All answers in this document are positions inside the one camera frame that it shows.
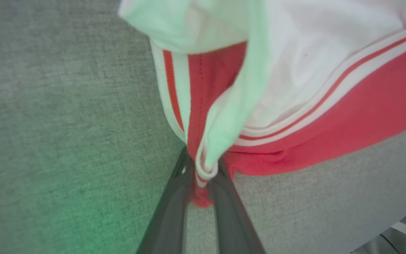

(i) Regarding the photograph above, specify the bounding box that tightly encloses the red and white shirt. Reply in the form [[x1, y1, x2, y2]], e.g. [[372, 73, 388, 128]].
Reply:
[[118, 0, 406, 208]]

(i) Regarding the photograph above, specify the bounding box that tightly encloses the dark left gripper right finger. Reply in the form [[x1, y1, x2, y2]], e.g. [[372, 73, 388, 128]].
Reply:
[[207, 159, 267, 254]]

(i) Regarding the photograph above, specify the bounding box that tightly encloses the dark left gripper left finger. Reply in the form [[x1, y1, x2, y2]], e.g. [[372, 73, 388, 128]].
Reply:
[[136, 147, 194, 254]]

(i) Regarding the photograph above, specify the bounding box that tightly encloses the grey fabric sofa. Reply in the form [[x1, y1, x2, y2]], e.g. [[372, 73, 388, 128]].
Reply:
[[0, 0, 406, 254]]

